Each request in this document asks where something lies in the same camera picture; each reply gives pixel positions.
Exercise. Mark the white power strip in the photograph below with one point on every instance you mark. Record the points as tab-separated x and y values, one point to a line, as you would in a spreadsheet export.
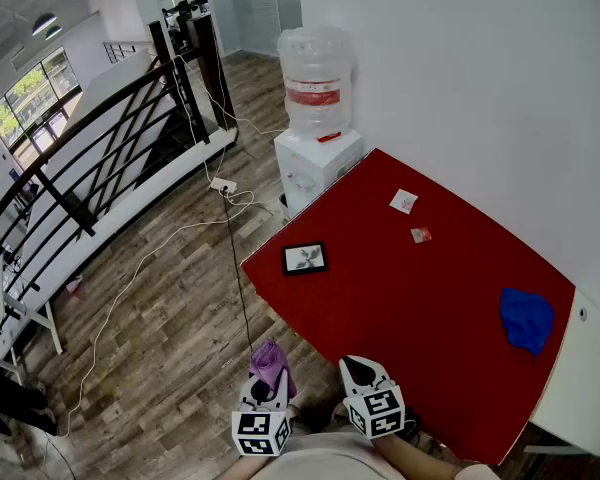
223	185

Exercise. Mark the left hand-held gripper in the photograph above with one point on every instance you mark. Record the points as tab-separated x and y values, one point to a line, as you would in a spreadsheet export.
260	430

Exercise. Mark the dark office furniture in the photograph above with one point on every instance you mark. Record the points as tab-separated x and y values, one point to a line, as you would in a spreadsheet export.
182	15

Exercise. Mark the small red white packet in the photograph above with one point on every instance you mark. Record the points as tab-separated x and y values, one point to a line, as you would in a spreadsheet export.
421	235

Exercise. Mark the person's right forearm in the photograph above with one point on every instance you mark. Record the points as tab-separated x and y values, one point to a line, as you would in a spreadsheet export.
410	455

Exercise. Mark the person's white shirt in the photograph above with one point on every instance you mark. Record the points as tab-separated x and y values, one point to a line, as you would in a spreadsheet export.
325	458

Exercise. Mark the purple cloth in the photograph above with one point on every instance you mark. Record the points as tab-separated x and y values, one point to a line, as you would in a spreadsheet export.
269	363

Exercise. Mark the small pink floor item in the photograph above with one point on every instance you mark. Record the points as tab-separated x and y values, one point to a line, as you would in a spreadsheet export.
75	284

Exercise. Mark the black stair railing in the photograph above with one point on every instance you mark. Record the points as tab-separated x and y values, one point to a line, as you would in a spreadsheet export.
102	118

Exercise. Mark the blue cloth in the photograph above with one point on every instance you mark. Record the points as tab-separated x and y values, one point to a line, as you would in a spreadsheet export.
526	320

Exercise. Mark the black framed picture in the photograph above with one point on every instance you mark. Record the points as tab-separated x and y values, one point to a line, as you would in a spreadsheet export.
305	258

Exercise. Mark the red tag on dispenser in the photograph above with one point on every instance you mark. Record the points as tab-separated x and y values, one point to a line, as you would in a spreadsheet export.
329	137

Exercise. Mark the large window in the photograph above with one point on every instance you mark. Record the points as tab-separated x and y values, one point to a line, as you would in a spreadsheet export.
30	100

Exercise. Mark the white square card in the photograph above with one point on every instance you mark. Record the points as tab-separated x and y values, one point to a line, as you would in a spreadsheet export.
403	201

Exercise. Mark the water dispenser with bottle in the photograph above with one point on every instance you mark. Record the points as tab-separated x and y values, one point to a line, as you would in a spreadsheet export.
314	75

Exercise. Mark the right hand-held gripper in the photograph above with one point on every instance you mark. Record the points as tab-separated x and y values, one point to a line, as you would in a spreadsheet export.
377	410

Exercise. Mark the dome pendant lamp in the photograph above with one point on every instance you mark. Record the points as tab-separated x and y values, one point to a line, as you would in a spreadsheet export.
54	33
44	23

